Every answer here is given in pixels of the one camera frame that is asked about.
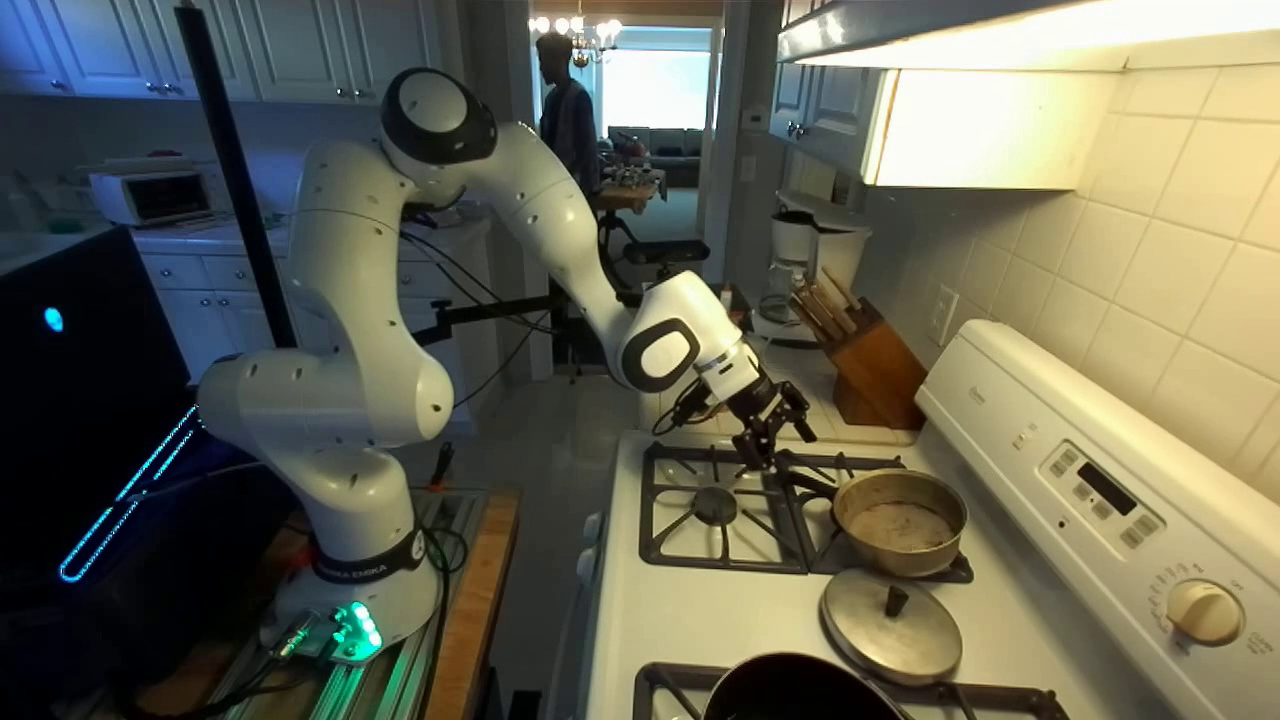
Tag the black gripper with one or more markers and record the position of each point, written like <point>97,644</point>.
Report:
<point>751,401</point>

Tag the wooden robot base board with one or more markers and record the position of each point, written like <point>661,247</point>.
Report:
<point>481,603</point>

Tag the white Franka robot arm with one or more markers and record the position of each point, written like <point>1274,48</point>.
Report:
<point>363,266</point>

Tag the round metal pot lid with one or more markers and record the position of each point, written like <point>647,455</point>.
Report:
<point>890,629</point>

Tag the round gas burner cap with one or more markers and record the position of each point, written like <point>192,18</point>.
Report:
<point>712,504</point>

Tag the wooden knife block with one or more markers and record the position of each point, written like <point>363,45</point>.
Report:
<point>883,372</point>

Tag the white coffee maker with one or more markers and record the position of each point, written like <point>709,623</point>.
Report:
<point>798,260</point>

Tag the black frying pan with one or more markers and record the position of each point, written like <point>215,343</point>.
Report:
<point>792,691</point>

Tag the white gas stove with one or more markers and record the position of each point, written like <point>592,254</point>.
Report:
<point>1043,401</point>

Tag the black clamp rod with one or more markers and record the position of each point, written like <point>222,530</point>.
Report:
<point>495,311</point>

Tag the bright window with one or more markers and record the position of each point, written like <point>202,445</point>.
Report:
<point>661,82</point>

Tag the person in dark clothes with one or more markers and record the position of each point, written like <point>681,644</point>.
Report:
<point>567,122</point>

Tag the steel range hood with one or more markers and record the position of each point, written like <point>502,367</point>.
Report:
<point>963,31</point>

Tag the ceiling chandelier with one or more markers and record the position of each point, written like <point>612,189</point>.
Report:
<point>577,31</point>

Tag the cream stove knob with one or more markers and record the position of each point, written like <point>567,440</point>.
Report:
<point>1207,611</point>

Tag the white base cabinets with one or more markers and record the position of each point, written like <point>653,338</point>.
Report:
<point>215,301</point>

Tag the black upright pole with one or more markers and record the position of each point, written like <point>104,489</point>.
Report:
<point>242,186</point>

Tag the black case with blue lights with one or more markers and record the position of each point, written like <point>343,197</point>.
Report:
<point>82,440</point>

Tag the white wall cabinet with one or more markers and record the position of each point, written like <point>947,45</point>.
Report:
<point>985,124</point>

